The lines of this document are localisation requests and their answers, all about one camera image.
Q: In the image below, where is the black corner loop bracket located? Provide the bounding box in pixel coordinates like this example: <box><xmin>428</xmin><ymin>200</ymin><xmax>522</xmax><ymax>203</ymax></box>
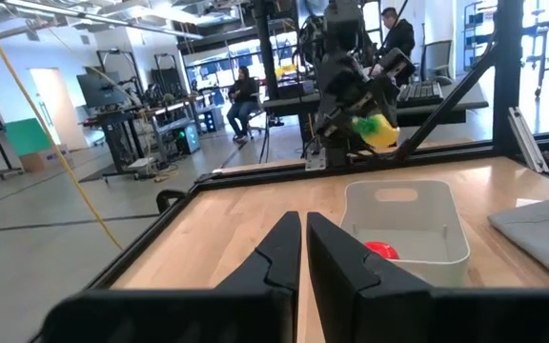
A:
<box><xmin>155</xmin><ymin>189</ymin><xmax>188</xmax><ymax>214</ymax></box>

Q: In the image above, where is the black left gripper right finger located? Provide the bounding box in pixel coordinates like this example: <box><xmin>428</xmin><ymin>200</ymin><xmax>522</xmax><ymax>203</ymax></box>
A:
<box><xmin>306</xmin><ymin>212</ymin><xmax>549</xmax><ymax>343</ymax></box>

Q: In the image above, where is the cardboard box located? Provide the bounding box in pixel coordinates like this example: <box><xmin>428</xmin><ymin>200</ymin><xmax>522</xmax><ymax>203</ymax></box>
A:
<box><xmin>18</xmin><ymin>144</ymin><xmax>74</xmax><ymax>173</ymax></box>

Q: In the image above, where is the grey folded cloth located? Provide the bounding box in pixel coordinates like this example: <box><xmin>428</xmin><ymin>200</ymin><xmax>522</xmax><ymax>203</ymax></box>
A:
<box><xmin>487</xmin><ymin>192</ymin><xmax>549</xmax><ymax>291</ymax></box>

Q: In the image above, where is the grey office chair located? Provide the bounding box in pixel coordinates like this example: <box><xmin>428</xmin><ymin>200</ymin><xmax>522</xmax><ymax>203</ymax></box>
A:
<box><xmin>418</xmin><ymin>39</ymin><xmax>455</xmax><ymax>88</ymax></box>

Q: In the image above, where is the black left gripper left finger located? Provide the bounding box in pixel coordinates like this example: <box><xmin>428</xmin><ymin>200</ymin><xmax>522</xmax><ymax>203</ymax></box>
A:
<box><xmin>40</xmin><ymin>212</ymin><xmax>302</xmax><ymax>343</ymax></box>

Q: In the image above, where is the black room pillar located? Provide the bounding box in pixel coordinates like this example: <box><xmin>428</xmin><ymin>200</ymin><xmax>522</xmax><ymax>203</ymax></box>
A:
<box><xmin>253</xmin><ymin>0</ymin><xmax>281</xmax><ymax>102</ymax></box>

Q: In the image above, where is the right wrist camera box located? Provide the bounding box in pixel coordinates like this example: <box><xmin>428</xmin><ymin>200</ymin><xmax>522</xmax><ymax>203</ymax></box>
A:
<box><xmin>377</xmin><ymin>47</ymin><xmax>417</xmax><ymax>81</ymax></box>

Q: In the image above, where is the standing person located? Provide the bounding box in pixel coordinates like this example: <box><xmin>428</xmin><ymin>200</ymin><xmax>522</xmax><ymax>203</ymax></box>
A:
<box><xmin>379</xmin><ymin>6</ymin><xmax>417</xmax><ymax>88</ymax></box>

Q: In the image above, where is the black room monitor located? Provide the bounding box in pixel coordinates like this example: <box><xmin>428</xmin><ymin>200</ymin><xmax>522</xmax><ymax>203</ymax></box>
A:
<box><xmin>75</xmin><ymin>70</ymin><xmax>129</xmax><ymax>110</ymax></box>

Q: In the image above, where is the seated person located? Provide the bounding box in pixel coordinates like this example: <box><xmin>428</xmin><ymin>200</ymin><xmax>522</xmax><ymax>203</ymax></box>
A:
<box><xmin>226</xmin><ymin>65</ymin><xmax>262</xmax><ymax>143</ymax></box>

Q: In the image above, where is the dark grey desk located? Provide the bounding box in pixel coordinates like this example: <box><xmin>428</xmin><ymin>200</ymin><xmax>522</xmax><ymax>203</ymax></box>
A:
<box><xmin>260</xmin><ymin>80</ymin><xmax>491</xmax><ymax>128</ymax></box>

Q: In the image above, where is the yellow hanging cable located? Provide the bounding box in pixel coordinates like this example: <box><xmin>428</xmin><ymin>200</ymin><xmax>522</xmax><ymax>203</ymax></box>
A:
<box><xmin>0</xmin><ymin>0</ymin><xmax>125</xmax><ymax>252</ymax></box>

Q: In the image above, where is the cluttered workbench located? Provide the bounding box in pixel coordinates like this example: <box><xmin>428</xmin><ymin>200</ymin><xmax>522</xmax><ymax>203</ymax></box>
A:
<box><xmin>81</xmin><ymin>92</ymin><xmax>199</xmax><ymax>181</ymax></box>

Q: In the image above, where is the white plastic tupperware container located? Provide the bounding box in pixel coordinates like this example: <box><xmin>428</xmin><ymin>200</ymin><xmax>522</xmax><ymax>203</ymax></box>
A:
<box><xmin>339</xmin><ymin>179</ymin><xmax>472</xmax><ymax>288</ymax></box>

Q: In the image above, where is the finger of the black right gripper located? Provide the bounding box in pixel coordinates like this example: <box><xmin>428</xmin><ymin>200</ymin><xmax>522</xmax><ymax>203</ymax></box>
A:
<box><xmin>372</xmin><ymin>83</ymin><xmax>400</xmax><ymax>126</ymax></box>
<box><xmin>314</xmin><ymin>105</ymin><xmax>365</xmax><ymax>144</ymax></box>

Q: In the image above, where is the red toy produce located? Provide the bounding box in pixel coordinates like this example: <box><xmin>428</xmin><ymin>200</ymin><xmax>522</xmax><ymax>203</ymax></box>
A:
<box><xmin>363</xmin><ymin>240</ymin><xmax>401</xmax><ymax>261</ymax></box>

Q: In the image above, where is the silver aluminium bracket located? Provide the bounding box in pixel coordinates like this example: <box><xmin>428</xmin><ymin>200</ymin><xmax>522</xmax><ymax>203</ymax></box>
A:
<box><xmin>507</xmin><ymin>106</ymin><xmax>549</xmax><ymax>174</ymax></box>

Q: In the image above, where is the lit computer case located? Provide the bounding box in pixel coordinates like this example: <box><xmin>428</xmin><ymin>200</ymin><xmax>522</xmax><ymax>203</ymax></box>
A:
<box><xmin>173</xmin><ymin>120</ymin><xmax>202</xmax><ymax>156</ymax></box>

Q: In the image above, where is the yellow toy pineapple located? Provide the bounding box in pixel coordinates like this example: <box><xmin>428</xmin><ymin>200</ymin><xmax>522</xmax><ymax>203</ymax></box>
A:
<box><xmin>350</xmin><ymin>112</ymin><xmax>401</xmax><ymax>150</ymax></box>

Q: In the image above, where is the green board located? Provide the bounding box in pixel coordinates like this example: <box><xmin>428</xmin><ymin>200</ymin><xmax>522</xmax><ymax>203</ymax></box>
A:
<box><xmin>4</xmin><ymin>117</ymin><xmax>52</xmax><ymax>157</ymax></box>

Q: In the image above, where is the black keyboard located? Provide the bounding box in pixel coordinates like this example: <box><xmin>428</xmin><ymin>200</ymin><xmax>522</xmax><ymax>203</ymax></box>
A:
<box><xmin>396</xmin><ymin>79</ymin><xmax>446</xmax><ymax>108</ymax></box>

